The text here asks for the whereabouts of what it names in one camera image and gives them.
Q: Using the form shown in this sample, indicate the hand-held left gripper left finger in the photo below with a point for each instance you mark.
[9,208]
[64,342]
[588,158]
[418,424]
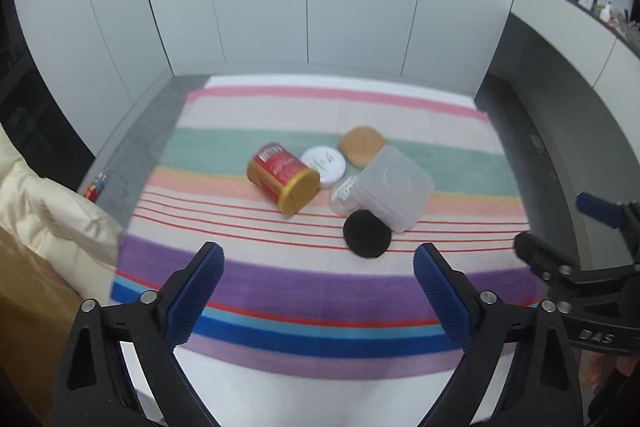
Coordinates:
[196,294]

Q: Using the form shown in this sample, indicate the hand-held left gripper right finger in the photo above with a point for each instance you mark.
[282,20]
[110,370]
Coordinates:
[444,298]

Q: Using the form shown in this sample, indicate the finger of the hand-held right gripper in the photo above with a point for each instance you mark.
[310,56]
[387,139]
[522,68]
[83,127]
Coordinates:
[597,208]
[537,254]

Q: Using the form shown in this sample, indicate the black round makeup puff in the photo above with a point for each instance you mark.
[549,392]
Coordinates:
[367,234]

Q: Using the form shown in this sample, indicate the clear plastic box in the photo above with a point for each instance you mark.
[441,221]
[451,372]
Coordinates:
[395,187]

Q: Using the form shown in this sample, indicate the small clear labelled container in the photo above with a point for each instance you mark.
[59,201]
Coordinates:
[342,194]

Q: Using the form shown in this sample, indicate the red can with gold lid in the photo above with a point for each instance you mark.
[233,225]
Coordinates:
[280,174]

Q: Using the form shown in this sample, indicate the brown cardboard box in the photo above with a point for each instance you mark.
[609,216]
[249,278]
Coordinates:
[30,337]

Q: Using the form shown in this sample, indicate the tan round makeup puff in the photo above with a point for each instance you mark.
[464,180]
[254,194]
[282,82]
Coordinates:
[361,144]

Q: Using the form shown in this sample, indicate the white round jar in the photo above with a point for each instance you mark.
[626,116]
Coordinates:
[325,162]

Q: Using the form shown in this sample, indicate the person's right hand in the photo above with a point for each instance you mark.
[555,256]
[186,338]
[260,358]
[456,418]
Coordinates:
[602,367]

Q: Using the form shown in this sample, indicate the striped colourful mat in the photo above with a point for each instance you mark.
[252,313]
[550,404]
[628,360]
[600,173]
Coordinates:
[320,267]

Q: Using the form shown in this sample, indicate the cream puffer jacket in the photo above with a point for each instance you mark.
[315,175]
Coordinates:
[55,227]

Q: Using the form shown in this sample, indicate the small white figurine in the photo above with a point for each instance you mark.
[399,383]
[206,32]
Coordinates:
[606,12]

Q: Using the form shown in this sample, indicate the wall socket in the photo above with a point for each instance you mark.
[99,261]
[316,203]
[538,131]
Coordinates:
[537,144]

